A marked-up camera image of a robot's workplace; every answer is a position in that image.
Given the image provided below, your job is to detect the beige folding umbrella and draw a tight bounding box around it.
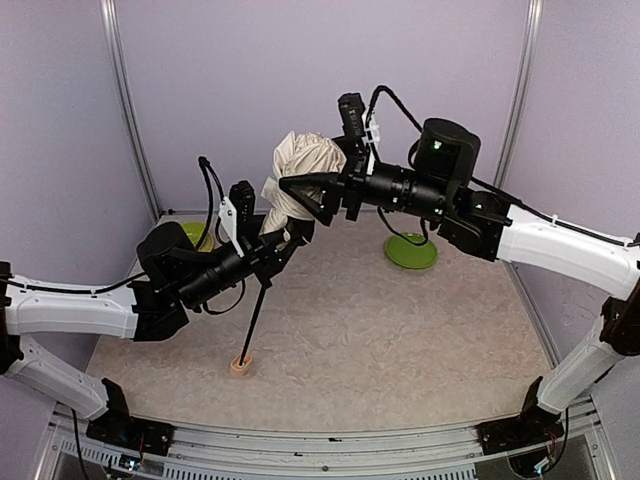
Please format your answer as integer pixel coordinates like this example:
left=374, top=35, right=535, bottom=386
left=228, top=129, right=349, bottom=378

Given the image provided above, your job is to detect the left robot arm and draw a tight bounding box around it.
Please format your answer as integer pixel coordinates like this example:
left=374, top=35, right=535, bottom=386
left=1, top=215, right=314, bottom=456

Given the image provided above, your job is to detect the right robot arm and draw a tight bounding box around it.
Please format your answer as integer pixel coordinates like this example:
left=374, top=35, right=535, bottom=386
left=279, top=118, right=639, bottom=454

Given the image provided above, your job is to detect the lime green bowl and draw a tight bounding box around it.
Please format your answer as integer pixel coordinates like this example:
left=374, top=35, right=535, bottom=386
left=181, top=221, right=214, bottom=252

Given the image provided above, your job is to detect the green flat plate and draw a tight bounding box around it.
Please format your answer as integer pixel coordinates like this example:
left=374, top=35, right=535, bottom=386
left=384, top=232, right=438, bottom=270

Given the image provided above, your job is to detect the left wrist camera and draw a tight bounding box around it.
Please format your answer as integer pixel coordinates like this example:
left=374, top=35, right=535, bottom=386
left=216, top=181, right=257, bottom=259

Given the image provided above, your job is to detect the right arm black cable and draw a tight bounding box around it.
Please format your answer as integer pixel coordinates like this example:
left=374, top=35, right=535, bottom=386
left=367, top=85, right=426, bottom=136

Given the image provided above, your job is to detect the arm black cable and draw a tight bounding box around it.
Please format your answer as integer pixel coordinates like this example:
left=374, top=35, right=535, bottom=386
left=367, top=85, right=426, bottom=136
left=197, top=155, right=226, bottom=241

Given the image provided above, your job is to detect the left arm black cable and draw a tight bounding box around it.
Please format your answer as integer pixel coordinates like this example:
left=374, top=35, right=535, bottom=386
left=197, top=155, right=226, bottom=241

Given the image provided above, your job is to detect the left aluminium frame post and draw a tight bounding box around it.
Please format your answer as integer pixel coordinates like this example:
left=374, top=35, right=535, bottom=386
left=100, top=0, right=162, bottom=221

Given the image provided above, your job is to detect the aluminium frame post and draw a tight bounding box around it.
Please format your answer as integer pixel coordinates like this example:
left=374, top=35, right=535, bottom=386
left=493, top=0, right=544, bottom=187
left=100, top=0, right=162, bottom=221

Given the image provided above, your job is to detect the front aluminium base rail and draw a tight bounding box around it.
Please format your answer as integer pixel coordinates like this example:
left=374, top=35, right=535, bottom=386
left=34, top=394, right=616, bottom=480

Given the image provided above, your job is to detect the right aluminium frame post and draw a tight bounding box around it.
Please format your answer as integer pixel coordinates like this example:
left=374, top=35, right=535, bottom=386
left=493, top=0, right=544, bottom=187

